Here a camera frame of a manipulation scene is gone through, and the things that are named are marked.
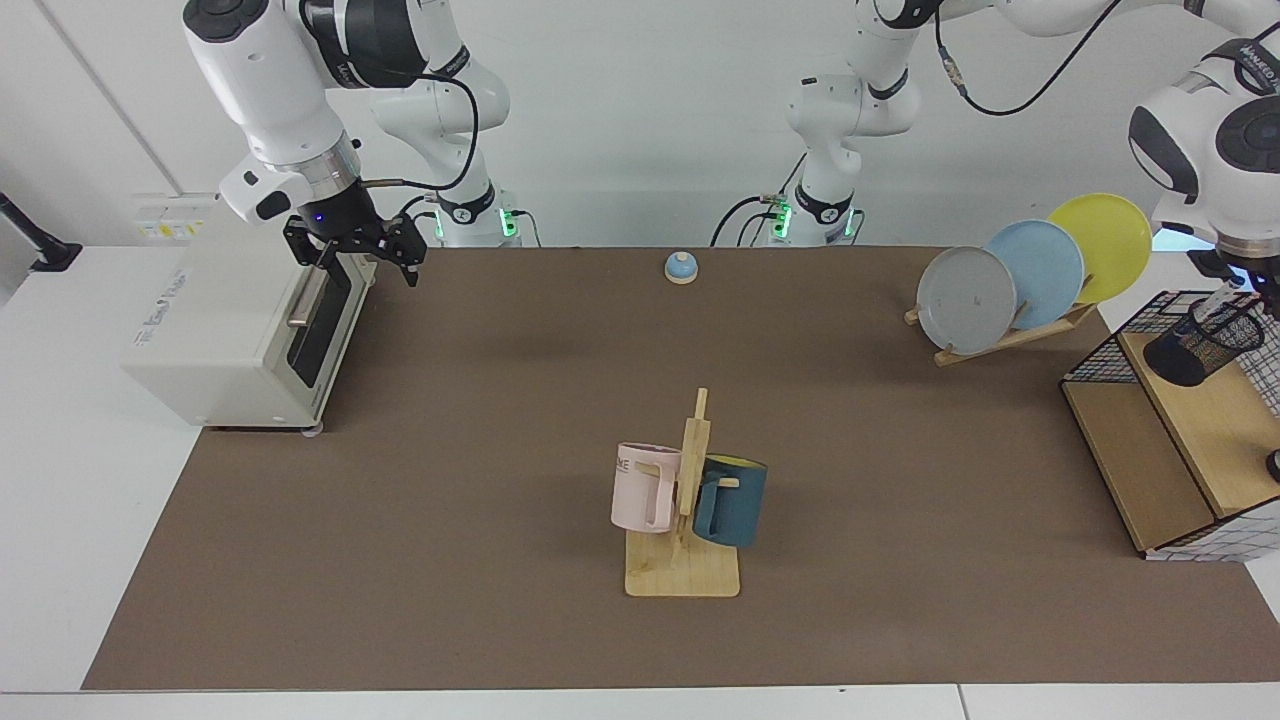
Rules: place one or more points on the wooden plate rack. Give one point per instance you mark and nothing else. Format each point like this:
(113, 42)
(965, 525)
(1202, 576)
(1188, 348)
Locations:
(1000, 345)

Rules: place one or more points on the light blue plate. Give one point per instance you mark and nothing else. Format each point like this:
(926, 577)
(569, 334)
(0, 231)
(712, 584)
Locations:
(1045, 265)

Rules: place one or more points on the black mesh pen holder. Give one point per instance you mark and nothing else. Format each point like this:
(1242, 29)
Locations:
(1195, 355)

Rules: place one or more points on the pink cup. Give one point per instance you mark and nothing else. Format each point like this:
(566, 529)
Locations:
(640, 490)

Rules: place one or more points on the small blue round bell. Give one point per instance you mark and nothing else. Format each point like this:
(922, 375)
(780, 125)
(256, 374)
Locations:
(681, 268)

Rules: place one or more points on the pale toaster oven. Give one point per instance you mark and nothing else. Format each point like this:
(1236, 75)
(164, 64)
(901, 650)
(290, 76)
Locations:
(225, 330)

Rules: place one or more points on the yellow plate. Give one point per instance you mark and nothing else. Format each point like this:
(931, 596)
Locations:
(1110, 240)

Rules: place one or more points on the teal cup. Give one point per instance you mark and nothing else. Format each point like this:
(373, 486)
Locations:
(738, 505)

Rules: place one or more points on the brown table cloth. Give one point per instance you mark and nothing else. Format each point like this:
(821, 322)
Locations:
(500, 560)

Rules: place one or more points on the blue and white marker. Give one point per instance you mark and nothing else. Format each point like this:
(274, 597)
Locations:
(1228, 294)

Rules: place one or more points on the grey plate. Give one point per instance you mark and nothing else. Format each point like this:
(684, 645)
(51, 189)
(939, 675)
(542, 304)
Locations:
(965, 300)

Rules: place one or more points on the wooden cup stand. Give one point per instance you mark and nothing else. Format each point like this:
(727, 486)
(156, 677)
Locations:
(685, 575)

